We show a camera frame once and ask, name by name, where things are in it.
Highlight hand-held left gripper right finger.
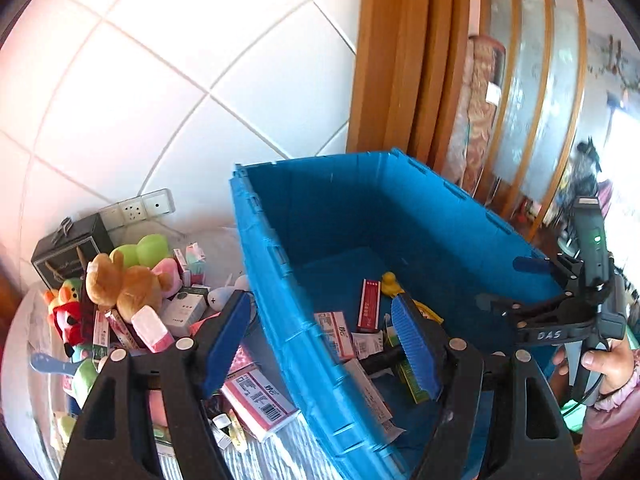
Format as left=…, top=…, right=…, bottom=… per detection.
left=390, top=292, right=583, bottom=480

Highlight teal and pink small box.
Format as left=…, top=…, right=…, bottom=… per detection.
left=172, top=242, right=207, bottom=286

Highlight white box black logo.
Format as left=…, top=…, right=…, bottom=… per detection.
left=162, top=294, right=208, bottom=338

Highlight person's right forearm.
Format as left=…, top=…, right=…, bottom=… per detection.
left=575, top=347, right=640, bottom=480

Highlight black case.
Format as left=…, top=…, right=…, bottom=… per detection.
left=359, top=349, right=401, bottom=375

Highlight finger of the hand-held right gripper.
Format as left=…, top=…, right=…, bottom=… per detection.
left=513, top=254, right=582, bottom=292
left=475, top=291, right=582, bottom=332

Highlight pink tissue pack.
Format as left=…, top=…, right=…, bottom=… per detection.
left=221, top=367, right=301, bottom=442
left=227, top=345, right=261, bottom=376
left=314, top=311, right=357, bottom=359

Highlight green medicine box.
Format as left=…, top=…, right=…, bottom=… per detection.
left=395, top=357, right=432, bottom=405

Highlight white plush toy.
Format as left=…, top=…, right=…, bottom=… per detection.
left=207, top=275, right=251, bottom=311

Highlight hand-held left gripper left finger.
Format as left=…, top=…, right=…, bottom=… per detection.
left=59, top=290, right=252, bottom=480

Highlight light blue plastic spoon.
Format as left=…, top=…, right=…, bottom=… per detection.
left=30, top=352, right=83, bottom=376

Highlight light green plush toy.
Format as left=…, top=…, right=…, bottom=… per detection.
left=70, top=360, right=101, bottom=408

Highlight rolled patterned carpet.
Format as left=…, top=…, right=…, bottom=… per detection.
left=445, top=35, right=506, bottom=196

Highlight frosted glass door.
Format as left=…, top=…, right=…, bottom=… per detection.
left=470, top=0, right=591, bottom=241

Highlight wooden door frame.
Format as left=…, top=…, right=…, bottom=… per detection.
left=347, top=0, right=481, bottom=196

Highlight yellow duck tongs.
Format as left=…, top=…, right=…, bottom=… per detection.
left=380, top=271, right=445, bottom=325

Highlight red white carton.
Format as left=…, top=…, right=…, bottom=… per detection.
left=92, top=310, right=111, bottom=348

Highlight white wall socket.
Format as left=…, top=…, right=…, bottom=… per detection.
left=100, top=188, right=176, bottom=228

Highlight brown teddy bear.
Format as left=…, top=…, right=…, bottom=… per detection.
left=85, top=250, right=166, bottom=323

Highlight person's right hand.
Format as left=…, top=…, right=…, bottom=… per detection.
left=551, top=332, right=637, bottom=397

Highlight red parrot plush toy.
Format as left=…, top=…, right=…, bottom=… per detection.
left=45, top=280, right=88, bottom=356

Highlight small yellow vial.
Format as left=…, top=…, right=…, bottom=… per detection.
left=227, top=410, right=248, bottom=453

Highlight dark gift box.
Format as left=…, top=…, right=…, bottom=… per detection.
left=31, top=212, right=116, bottom=291

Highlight pink plush toy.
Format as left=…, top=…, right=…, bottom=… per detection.
left=150, top=255, right=183, bottom=301

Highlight pink and white box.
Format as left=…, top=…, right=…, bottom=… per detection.
left=131, top=306, right=176, bottom=353

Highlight blue plastic crate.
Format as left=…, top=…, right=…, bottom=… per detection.
left=229, top=147, right=581, bottom=480

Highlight red long box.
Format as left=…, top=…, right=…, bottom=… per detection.
left=356, top=278, right=382, bottom=333

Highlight white tissue packet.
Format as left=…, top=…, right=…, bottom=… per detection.
left=351, top=332, right=385, bottom=360
left=342, top=358, right=394, bottom=423

